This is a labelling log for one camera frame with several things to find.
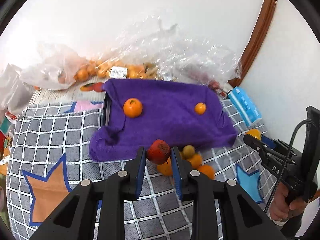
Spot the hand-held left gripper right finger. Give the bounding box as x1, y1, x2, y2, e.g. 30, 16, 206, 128
171, 147, 288, 240

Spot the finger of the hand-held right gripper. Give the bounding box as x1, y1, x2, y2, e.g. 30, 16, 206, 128
261, 136, 284, 149
243, 134, 273, 157

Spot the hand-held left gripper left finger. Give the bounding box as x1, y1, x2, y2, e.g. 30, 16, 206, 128
29, 146, 146, 240

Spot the small orange tangerine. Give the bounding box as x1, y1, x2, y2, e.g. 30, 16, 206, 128
197, 164, 215, 180
186, 153, 203, 169
246, 128, 262, 140
194, 102, 207, 115

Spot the large orange tangerine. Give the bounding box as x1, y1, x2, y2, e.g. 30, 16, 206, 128
123, 98, 143, 118
156, 156, 173, 177

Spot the small yellow-green fruit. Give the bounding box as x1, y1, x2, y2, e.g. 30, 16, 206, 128
182, 145, 196, 158

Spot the red cherry tomato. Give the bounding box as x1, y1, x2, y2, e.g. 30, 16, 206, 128
146, 139, 171, 165

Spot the purple towel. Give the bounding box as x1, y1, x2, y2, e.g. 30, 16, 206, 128
89, 78, 238, 162

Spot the pile of red fruits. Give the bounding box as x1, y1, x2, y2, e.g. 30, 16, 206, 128
200, 72, 227, 97

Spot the person's right hand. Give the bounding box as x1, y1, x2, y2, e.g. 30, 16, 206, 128
270, 182, 310, 223

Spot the blue tissue pack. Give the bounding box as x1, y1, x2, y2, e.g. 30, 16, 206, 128
227, 86, 263, 128

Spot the grey checked star blanket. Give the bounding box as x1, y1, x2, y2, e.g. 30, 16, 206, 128
6, 97, 283, 240

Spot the white barcode label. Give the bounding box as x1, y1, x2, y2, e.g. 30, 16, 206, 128
110, 66, 128, 79

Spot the pile of bagged tangerines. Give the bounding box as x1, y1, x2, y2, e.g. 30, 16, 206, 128
57, 60, 158, 84

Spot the fruit printed sheet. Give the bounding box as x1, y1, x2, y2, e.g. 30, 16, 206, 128
29, 81, 108, 113

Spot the large clear plastic bag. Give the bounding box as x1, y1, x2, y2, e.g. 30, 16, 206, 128
95, 15, 200, 80

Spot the white plastic bag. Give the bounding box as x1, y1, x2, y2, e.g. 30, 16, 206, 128
0, 64, 35, 115

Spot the brown wooden door frame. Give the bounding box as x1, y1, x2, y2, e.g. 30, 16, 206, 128
229, 0, 279, 88

